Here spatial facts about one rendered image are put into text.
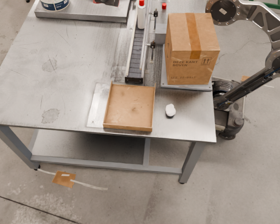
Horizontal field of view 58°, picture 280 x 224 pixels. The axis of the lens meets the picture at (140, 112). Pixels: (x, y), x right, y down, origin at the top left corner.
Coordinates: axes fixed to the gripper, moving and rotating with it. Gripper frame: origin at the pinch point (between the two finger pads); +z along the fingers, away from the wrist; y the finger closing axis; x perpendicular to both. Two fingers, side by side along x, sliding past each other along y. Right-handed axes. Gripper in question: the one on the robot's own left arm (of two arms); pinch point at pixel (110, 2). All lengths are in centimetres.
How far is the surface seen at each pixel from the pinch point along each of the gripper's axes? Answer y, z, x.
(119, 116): -19, -4, 59
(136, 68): -18.8, 12.7, 31.5
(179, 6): -31, 63, -22
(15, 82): 49, -1, 54
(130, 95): -21, 5, 48
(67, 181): 25, 45, 129
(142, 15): -12.8, 26.0, -2.5
